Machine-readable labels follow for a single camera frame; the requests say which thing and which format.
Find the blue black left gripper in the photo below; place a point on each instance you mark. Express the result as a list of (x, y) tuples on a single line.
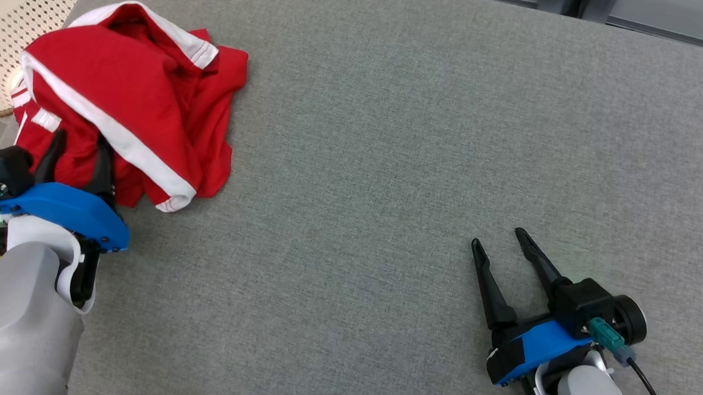
[(64, 207)]

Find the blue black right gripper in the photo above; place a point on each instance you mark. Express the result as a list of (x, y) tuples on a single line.
[(531, 352)]

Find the red garment with white stripes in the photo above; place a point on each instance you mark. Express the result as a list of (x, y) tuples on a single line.
[(150, 87)]

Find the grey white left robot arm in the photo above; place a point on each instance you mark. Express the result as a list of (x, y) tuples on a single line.
[(14, 323)]

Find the cream perforated laundry basket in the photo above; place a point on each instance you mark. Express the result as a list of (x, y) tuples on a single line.
[(14, 24)]

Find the grey fabric sofa surface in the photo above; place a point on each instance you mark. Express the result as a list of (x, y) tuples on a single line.
[(390, 163)]

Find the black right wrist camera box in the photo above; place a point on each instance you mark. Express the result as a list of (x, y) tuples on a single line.
[(583, 303)]

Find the grey metal partition post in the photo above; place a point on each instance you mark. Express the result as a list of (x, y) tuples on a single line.
[(562, 0)]

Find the grey partition base rail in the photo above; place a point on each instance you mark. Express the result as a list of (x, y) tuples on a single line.
[(673, 31)]

